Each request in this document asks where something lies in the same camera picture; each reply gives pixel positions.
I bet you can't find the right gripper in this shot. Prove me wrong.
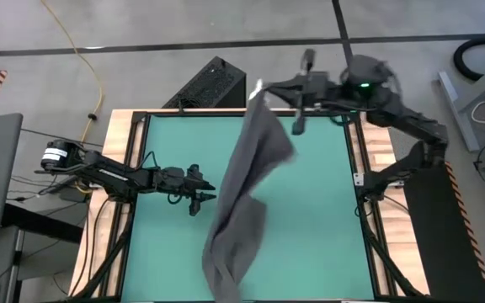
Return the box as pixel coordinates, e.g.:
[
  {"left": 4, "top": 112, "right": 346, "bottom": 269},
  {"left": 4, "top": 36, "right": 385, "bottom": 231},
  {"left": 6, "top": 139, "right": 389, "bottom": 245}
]
[{"left": 263, "top": 48, "right": 344, "bottom": 136}]

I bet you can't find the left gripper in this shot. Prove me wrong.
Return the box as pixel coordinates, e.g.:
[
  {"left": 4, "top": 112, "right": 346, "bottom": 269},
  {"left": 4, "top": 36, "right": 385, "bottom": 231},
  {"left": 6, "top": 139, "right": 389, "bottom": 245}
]
[{"left": 153, "top": 166, "right": 218, "bottom": 217}]

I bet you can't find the grey towel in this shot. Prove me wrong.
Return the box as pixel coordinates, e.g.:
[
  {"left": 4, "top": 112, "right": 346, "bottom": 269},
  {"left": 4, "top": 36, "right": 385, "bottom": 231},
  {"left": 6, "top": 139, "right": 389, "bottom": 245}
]
[{"left": 201, "top": 79, "right": 297, "bottom": 303}]

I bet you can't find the black mesh computer tower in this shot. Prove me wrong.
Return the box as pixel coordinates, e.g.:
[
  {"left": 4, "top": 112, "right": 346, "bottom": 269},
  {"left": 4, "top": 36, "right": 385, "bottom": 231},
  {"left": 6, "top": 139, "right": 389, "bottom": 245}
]
[{"left": 162, "top": 56, "right": 248, "bottom": 109}]

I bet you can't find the teal table mat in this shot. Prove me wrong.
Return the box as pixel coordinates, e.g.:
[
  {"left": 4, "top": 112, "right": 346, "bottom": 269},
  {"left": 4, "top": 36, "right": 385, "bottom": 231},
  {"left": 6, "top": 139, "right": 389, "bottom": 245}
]
[{"left": 120, "top": 114, "right": 375, "bottom": 302}]

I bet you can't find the wooden desk with grey legs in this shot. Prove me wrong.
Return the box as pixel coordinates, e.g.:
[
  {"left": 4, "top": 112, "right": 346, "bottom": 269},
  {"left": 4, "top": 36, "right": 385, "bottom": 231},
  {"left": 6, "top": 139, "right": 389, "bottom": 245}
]
[{"left": 438, "top": 0, "right": 485, "bottom": 152}]

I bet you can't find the large black striped-edge floor mat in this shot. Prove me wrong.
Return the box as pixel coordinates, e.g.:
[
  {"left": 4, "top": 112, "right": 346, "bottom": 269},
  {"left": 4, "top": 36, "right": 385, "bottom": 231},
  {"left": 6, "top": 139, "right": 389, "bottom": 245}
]
[{"left": 402, "top": 159, "right": 485, "bottom": 303}]

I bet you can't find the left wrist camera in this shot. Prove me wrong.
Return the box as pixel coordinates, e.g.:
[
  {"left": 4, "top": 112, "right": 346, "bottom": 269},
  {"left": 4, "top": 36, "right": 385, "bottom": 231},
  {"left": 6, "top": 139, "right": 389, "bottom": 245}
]
[{"left": 186, "top": 163, "right": 205, "bottom": 181}]

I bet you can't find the black aluminium table frame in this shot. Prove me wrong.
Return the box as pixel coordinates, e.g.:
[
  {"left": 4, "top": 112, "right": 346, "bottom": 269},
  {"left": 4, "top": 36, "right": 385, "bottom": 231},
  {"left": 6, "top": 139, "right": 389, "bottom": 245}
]
[{"left": 72, "top": 109, "right": 427, "bottom": 303}]

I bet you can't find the yellow floor cable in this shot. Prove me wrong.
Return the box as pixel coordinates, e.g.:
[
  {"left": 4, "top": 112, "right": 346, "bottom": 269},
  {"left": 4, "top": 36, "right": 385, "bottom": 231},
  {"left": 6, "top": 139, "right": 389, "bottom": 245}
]
[{"left": 40, "top": 0, "right": 104, "bottom": 144}]

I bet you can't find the thin black cable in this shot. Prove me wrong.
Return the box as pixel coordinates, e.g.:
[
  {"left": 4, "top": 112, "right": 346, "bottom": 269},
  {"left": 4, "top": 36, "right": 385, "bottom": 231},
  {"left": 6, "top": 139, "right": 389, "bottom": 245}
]
[{"left": 19, "top": 127, "right": 104, "bottom": 148}]

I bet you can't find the black vacuum hose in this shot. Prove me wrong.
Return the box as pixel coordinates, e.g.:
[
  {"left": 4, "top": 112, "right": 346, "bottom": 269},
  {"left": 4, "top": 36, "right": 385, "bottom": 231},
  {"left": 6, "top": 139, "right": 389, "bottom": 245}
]
[{"left": 452, "top": 34, "right": 485, "bottom": 82}]

